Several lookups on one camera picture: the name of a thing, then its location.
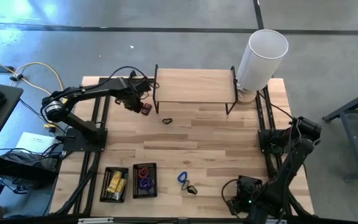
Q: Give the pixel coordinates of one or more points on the blue coil wristband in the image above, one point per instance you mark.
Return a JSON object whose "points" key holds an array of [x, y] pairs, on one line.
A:
{"points": [[178, 178], [141, 182]]}

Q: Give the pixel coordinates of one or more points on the wooden shelf with black legs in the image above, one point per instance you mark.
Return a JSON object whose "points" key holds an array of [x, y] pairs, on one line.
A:
{"points": [[194, 85]]}

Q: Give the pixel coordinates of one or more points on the black side desk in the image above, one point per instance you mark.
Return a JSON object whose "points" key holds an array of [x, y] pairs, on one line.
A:
{"points": [[13, 93]]}

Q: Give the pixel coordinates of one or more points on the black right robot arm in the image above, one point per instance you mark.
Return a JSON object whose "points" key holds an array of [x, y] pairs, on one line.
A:
{"points": [[286, 168]]}

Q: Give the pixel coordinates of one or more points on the black elastic band loop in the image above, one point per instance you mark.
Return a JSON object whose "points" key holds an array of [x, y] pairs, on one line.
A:
{"points": [[194, 191], [182, 186], [167, 124]]}

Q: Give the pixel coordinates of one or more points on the purple coil wristband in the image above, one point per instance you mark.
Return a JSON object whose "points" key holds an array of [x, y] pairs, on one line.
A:
{"points": [[147, 188]]}

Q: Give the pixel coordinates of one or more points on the black slotted plastic basket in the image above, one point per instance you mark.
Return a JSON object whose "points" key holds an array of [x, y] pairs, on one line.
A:
{"points": [[136, 189], [103, 186], [256, 180]]}

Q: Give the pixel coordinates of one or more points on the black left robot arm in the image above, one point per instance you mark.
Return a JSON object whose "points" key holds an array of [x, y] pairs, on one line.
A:
{"points": [[88, 91]]}

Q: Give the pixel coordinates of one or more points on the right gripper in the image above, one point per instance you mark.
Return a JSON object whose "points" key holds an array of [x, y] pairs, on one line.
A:
{"points": [[241, 191]]}

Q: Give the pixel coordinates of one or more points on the black aluminium rig frame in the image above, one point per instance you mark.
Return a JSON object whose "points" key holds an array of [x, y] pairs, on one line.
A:
{"points": [[259, 105]]}

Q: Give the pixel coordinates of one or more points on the white shade table lamp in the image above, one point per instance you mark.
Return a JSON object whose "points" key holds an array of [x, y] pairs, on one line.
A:
{"points": [[266, 62]]}

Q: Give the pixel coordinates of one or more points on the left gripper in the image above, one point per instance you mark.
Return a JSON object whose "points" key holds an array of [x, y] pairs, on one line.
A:
{"points": [[130, 99]]}

